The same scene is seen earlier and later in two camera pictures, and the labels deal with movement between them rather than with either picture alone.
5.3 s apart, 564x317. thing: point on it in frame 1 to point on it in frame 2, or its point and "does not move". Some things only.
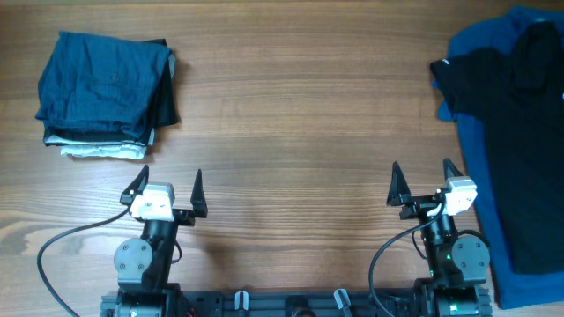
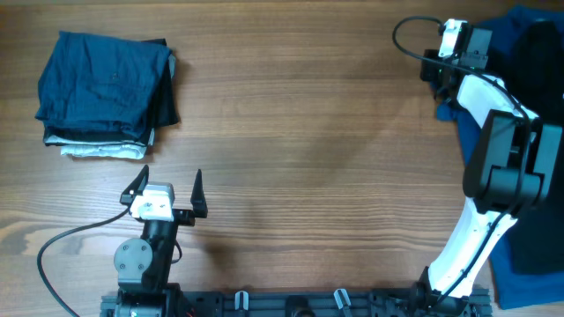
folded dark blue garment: (100, 81) does not move
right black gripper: (400, 191) to (427, 70)
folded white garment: (104, 147) does not move
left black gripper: (185, 217) does not move
